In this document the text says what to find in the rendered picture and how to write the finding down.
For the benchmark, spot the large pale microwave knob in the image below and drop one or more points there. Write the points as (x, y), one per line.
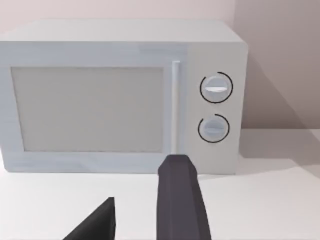
(216, 88)

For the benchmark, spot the dark grey long object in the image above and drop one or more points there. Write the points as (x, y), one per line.
(178, 200)

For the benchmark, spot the pale microwave oven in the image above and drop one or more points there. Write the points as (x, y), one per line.
(215, 55)

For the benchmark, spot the small pale microwave knob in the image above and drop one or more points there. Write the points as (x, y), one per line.
(213, 128)

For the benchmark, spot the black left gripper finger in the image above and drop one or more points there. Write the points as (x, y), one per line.
(102, 222)

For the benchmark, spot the pale microwave door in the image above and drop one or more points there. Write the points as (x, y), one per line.
(87, 107)

